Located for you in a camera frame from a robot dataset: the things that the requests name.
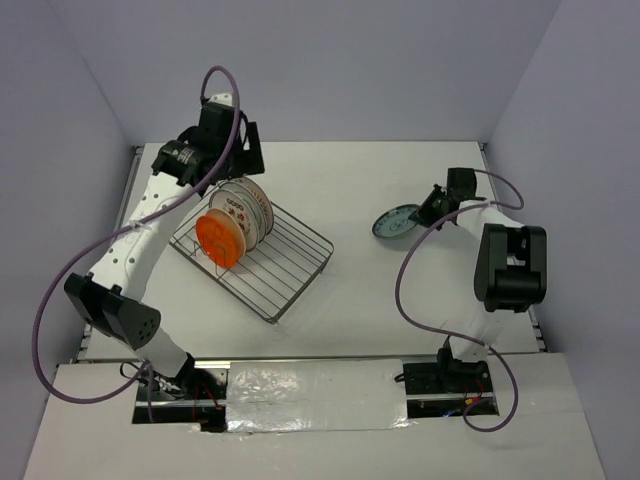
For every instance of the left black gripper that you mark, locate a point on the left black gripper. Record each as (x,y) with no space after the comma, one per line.
(251,161)

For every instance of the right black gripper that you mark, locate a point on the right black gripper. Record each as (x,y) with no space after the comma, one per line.
(423,215)

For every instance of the blue patterned small plate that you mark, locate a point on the blue patterned small plate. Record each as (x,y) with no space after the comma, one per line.
(395,229)

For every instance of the orange plastic plate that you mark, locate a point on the orange plastic plate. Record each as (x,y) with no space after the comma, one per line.
(216,241)

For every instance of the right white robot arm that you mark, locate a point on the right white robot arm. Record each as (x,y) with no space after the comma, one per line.
(510,273)

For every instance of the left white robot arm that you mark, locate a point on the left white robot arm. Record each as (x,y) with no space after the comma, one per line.
(109,297)

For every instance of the white plate red lettering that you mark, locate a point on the white plate red lettering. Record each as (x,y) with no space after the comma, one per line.
(239,210)

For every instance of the cream peach plate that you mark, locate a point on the cream peach plate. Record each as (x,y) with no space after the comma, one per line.
(233,227)

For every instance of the silver foil sheet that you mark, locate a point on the silver foil sheet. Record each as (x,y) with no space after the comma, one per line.
(283,397)

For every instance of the grey wire dish rack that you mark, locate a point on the grey wire dish rack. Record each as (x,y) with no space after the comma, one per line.
(271,277)

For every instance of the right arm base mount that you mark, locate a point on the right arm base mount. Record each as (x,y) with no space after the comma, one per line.
(445,387)

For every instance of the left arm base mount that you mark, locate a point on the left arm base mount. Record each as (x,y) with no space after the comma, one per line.
(202,402)

